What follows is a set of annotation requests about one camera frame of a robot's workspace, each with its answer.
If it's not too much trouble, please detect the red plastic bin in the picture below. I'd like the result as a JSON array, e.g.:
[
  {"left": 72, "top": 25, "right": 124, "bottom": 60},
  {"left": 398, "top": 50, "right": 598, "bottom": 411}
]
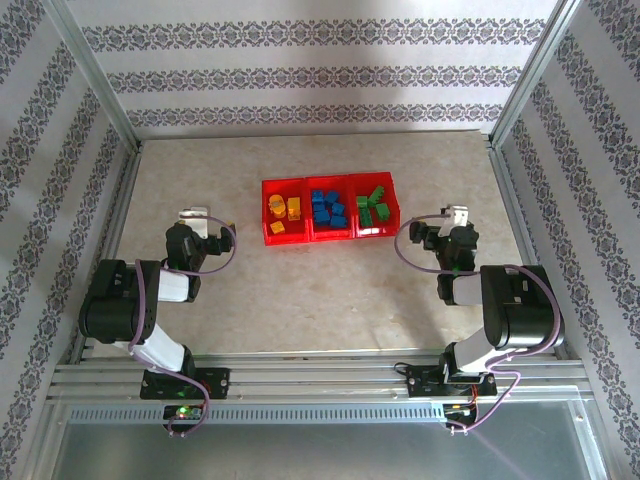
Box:
[
  {"left": 305, "top": 175, "right": 357, "bottom": 243},
  {"left": 349, "top": 171, "right": 402, "bottom": 239},
  {"left": 261, "top": 178, "right": 312, "bottom": 247}
]

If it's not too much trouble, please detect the left controller board with LED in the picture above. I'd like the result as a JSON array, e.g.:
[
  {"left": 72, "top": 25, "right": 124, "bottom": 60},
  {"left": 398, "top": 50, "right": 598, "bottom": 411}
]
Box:
[{"left": 163, "top": 403, "right": 205, "bottom": 422}]

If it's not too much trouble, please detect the grey metal panel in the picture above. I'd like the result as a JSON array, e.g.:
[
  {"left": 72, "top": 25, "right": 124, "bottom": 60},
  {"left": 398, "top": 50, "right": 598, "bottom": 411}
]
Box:
[{"left": 47, "top": 399, "right": 609, "bottom": 480}]

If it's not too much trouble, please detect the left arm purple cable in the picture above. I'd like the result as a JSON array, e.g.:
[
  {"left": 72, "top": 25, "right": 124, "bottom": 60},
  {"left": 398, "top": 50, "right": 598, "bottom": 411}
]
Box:
[{"left": 127, "top": 215, "right": 237, "bottom": 439}]

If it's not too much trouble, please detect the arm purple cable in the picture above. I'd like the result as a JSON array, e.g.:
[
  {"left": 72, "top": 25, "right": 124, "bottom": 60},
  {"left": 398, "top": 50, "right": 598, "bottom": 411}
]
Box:
[
  {"left": 393, "top": 213, "right": 562, "bottom": 435},
  {"left": 127, "top": 215, "right": 237, "bottom": 439}
]

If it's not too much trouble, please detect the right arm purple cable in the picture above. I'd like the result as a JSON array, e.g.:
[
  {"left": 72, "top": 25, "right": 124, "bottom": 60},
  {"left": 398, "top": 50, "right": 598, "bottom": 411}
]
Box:
[{"left": 393, "top": 213, "right": 562, "bottom": 435}]

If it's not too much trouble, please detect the aluminium side rail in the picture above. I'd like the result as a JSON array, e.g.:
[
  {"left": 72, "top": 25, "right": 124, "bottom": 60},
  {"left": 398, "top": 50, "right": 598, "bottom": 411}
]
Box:
[
  {"left": 487, "top": 134, "right": 584, "bottom": 361},
  {"left": 69, "top": 142, "right": 146, "bottom": 364}
]

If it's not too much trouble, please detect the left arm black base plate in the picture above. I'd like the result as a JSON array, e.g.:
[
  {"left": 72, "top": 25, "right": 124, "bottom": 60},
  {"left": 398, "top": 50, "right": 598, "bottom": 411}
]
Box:
[{"left": 141, "top": 367, "right": 232, "bottom": 401}]

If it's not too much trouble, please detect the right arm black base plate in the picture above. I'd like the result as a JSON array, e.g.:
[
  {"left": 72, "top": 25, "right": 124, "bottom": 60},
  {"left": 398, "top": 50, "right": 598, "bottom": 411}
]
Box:
[{"left": 405, "top": 363, "right": 497, "bottom": 400}]

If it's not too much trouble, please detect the aluminium mounting rail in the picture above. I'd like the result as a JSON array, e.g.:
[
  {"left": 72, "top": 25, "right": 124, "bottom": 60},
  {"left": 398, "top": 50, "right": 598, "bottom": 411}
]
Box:
[{"left": 49, "top": 352, "right": 587, "bottom": 404}]

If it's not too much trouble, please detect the aluminium frame post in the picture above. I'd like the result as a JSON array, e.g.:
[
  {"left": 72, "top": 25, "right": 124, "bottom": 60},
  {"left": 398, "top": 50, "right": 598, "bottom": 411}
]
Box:
[
  {"left": 42, "top": 0, "right": 146, "bottom": 151},
  {"left": 482, "top": 0, "right": 591, "bottom": 149}
]

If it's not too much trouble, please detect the grey slotted cable duct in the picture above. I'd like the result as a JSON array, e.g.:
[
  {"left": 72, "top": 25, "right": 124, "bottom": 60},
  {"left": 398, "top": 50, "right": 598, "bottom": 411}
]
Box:
[{"left": 69, "top": 403, "right": 447, "bottom": 426}]

